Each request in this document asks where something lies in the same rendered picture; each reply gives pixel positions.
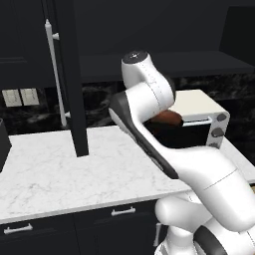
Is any brown bowl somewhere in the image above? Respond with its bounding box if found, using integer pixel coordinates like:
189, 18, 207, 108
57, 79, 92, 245
150, 110, 184, 128

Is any dark open cabinet door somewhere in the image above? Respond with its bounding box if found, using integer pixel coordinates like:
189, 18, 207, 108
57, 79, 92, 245
53, 0, 90, 157

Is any cream toaster oven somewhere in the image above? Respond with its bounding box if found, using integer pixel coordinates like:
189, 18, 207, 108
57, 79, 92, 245
144, 89, 231, 150

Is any dark drawer front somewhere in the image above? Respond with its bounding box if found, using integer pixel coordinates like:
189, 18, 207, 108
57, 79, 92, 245
0, 213, 78, 255
73, 198, 161, 255

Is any white toaster oven handle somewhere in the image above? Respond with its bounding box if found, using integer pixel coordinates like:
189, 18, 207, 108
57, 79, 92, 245
182, 116, 214, 128

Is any white drawer handle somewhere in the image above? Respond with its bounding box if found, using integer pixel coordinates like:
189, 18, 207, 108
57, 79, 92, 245
3, 222, 34, 235
111, 206, 137, 217

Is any long white cabinet door handle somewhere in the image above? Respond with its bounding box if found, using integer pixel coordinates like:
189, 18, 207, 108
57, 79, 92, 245
44, 19, 72, 129

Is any dark open wall cabinet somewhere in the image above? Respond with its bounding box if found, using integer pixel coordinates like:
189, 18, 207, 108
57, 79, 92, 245
73, 0, 255, 85

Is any white wall switch plate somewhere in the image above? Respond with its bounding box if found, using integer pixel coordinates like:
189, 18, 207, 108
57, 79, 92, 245
1, 89, 23, 109
19, 87, 41, 107

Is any white lower cabinet handle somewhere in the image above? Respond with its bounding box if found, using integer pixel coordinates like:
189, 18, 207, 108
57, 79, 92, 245
152, 222, 162, 248

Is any dark closed wall cabinet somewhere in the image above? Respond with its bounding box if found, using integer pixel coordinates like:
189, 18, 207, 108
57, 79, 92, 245
0, 0, 57, 90

